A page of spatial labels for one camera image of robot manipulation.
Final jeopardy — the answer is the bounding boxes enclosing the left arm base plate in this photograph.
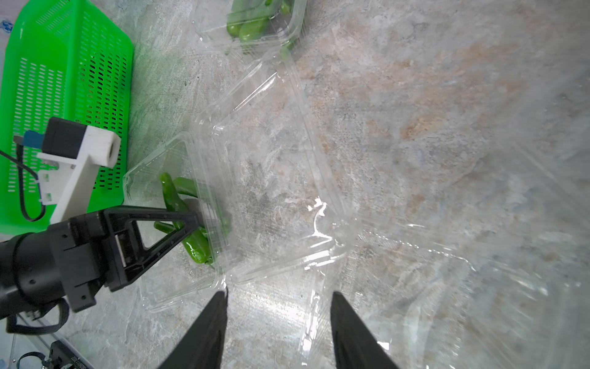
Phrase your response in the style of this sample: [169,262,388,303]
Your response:
[14,341,94,369]

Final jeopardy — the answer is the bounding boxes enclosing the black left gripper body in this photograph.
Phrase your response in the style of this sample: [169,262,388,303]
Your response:
[47,211,124,313]

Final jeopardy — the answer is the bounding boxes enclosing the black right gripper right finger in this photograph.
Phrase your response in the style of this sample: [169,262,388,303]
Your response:
[330,292,398,369]

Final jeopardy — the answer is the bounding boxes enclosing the clear pepper container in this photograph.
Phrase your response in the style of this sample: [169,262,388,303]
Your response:
[191,0,308,55]
[124,55,348,311]

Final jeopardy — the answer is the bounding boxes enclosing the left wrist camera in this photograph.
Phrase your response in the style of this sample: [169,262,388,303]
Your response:
[13,117,121,224]

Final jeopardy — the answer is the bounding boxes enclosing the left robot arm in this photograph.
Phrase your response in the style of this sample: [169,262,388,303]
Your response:
[1,206,201,320]

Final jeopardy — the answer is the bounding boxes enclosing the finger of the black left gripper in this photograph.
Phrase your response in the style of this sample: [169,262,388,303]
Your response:
[102,206,203,292]

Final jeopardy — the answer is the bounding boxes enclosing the green plastic basket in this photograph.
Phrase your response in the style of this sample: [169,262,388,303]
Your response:
[1,1,134,235]

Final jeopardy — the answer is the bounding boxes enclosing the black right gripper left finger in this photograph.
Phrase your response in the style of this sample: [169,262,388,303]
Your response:
[159,291,228,369]

